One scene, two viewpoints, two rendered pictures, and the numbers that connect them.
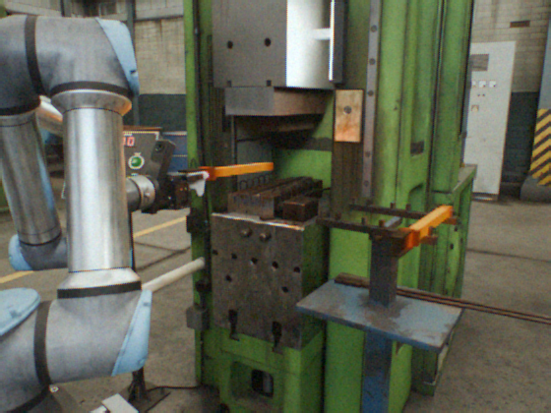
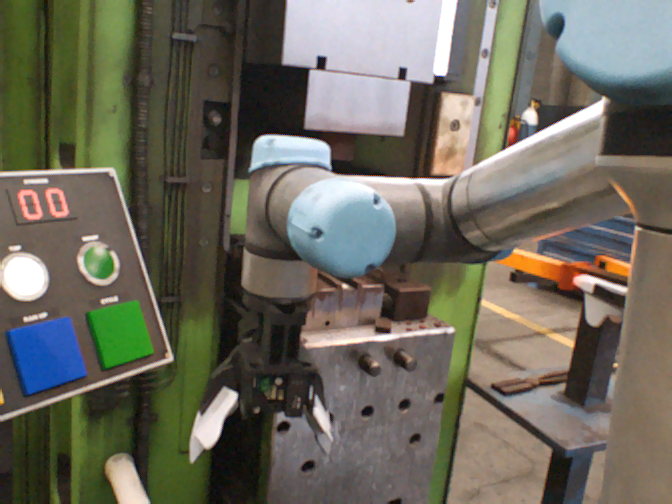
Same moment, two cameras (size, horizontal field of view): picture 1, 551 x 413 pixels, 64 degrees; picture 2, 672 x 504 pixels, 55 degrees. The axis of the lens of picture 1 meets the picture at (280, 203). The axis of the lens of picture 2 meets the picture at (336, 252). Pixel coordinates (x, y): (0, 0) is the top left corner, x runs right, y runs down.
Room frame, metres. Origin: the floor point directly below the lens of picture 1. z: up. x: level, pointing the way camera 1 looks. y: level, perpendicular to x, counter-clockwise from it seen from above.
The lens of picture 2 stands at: (1.02, 1.09, 1.34)
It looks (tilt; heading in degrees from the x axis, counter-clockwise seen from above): 14 degrees down; 300
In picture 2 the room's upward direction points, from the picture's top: 6 degrees clockwise
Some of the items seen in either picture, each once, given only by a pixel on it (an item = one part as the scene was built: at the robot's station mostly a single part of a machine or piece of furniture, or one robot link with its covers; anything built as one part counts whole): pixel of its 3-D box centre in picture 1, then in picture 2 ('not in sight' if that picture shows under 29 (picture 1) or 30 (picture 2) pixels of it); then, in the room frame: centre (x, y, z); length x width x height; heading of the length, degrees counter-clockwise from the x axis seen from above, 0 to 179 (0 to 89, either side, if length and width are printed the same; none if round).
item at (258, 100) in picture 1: (278, 101); (303, 96); (1.75, 0.01, 1.32); 0.42 x 0.20 x 0.10; 151
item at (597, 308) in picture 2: not in sight; (596, 303); (1.12, 0.24, 1.11); 0.09 x 0.03 x 0.06; 154
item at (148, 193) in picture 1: (138, 193); not in sight; (0.95, 0.31, 1.12); 0.08 x 0.05 x 0.08; 61
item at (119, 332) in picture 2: not in sight; (119, 334); (1.63, 0.55, 1.01); 0.07 x 0.05 x 0.07; 86
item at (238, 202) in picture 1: (277, 193); (286, 272); (1.75, 0.01, 0.96); 0.42 x 0.20 x 0.09; 151
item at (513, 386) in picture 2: (434, 298); (589, 370); (1.18, -0.45, 0.77); 0.60 x 0.04 x 0.01; 63
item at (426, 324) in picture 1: (382, 305); (583, 402); (1.17, -0.29, 0.75); 0.40 x 0.30 x 0.02; 57
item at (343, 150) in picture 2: (288, 121); (301, 135); (1.77, -0.03, 1.24); 0.30 x 0.07 x 0.06; 151
